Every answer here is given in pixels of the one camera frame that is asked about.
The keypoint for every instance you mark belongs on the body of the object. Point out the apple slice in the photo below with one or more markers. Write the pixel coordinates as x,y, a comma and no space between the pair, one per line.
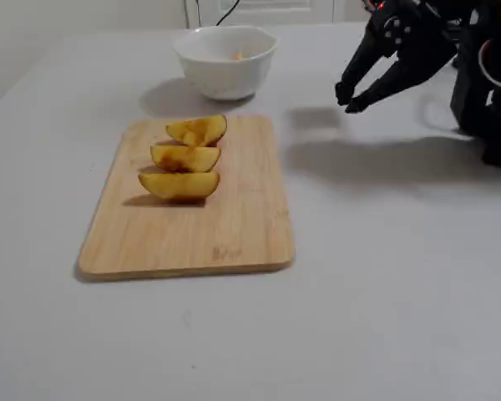
196,158
237,55
200,127
179,186

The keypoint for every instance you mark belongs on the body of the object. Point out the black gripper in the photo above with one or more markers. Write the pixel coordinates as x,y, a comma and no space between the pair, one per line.
394,35

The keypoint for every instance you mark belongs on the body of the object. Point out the wooden cutting board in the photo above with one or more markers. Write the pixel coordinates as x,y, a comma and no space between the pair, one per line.
192,238

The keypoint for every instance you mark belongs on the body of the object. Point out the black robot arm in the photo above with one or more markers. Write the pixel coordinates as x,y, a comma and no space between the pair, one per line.
467,104

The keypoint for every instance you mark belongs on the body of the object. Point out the white ceramic bowl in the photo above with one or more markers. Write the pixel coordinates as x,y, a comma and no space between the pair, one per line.
225,79

